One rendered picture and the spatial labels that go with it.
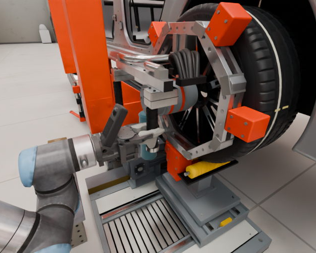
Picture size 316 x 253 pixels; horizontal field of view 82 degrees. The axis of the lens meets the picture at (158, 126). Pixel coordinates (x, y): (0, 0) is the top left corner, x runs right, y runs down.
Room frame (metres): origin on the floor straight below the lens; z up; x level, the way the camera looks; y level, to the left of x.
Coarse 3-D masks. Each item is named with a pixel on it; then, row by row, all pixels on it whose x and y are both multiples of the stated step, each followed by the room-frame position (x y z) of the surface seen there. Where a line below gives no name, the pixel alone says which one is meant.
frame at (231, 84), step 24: (168, 24) 0.82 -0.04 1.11; (192, 24) 0.69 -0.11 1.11; (168, 48) 0.90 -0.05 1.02; (216, 48) 0.59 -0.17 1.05; (216, 72) 0.57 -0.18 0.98; (240, 72) 0.55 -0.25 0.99; (240, 96) 0.53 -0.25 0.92; (168, 120) 0.89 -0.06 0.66; (216, 120) 0.54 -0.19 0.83; (192, 144) 0.72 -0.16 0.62; (216, 144) 0.52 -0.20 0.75
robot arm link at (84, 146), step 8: (80, 136) 0.41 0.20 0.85; (88, 136) 0.41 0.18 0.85; (80, 144) 0.38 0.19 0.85; (88, 144) 0.38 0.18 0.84; (80, 152) 0.36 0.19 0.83; (88, 152) 0.37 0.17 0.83; (80, 160) 0.36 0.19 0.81; (88, 160) 0.36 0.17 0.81; (96, 160) 0.39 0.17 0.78; (80, 168) 0.36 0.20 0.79
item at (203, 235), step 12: (156, 180) 0.95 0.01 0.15; (168, 192) 0.85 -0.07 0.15; (180, 204) 0.76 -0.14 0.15; (240, 204) 0.75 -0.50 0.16; (180, 216) 0.70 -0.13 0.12; (228, 216) 0.68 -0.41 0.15; (240, 216) 0.67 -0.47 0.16; (192, 228) 0.60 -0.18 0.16; (204, 228) 0.59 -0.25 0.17; (216, 228) 0.61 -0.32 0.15; (228, 228) 0.63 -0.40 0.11; (204, 240) 0.54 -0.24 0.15
